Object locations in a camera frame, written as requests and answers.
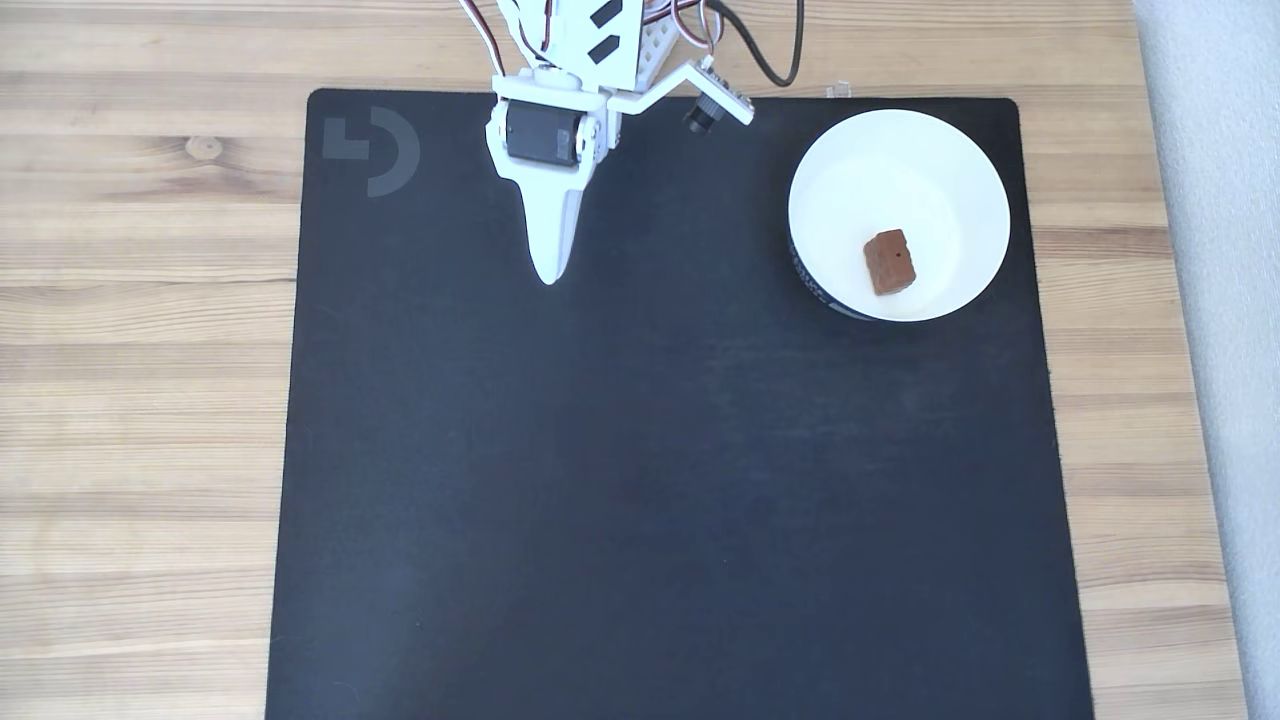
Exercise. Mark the red-brown toy block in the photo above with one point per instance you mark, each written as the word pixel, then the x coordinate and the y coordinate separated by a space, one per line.
pixel 890 262

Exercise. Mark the black desk mat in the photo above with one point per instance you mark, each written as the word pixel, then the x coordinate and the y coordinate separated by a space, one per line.
pixel 700 500

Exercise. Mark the white round bowl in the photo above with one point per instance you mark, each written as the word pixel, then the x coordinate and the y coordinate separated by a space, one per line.
pixel 940 170

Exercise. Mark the wrist camera on white bracket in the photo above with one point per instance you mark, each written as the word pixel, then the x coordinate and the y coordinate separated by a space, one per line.
pixel 703 115

